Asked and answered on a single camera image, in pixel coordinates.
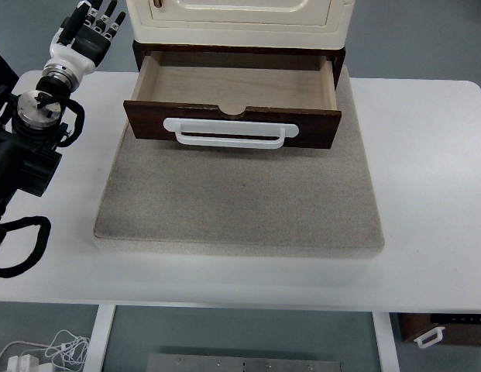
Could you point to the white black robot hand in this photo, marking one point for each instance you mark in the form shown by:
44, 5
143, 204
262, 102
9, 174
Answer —
79, 50

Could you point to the dark brown wooden drawer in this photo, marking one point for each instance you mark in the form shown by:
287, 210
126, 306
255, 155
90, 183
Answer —
240, 85

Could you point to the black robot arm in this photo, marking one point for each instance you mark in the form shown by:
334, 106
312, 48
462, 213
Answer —
15, 155

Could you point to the brown cabinet door knob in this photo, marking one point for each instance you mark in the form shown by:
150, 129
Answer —
158, 3

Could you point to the cream cabinet door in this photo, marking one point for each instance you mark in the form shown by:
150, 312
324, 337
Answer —
240, 19

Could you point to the grey felt mat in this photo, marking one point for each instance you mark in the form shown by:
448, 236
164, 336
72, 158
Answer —
240, 201

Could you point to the white table leg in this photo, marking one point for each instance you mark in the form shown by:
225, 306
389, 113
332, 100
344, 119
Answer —
98, 341
385, 345

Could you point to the white power adapter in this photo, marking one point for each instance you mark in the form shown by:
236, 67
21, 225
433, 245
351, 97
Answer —
21, 363

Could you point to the brown wooden box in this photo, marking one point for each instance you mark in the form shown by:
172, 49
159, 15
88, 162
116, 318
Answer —
418, 325

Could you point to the black control panel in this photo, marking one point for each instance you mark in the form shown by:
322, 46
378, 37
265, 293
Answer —
457, 319

